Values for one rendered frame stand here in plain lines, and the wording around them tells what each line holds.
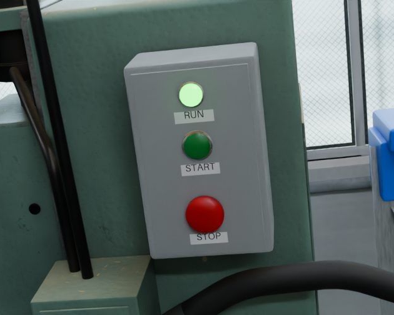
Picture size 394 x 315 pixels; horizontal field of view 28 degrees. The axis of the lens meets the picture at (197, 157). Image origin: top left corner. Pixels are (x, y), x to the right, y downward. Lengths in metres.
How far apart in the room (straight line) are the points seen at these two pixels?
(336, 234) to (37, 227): 1.63
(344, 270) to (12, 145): 0.32
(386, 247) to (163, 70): 1.08
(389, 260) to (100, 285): 1.03
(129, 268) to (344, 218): 1.65
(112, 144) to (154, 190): 0.08
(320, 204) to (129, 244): 1.60
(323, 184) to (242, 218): 1.63
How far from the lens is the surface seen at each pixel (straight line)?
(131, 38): 0.65
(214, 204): 0.60
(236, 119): 0.59
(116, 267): 0.69
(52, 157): 0.67
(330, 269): 0.66
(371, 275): 0.66
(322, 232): 2.31
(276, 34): 0.64
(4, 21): 0.75
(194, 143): 0.59
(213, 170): 0.60
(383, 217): 1.60
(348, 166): 2.24
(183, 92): 0.58
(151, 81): 0.59
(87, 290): 0.66
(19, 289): 0.80
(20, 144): 0.74
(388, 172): 1.54
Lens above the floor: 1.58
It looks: 17 degrees down
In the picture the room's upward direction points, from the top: 7 degrees counter-clockwise
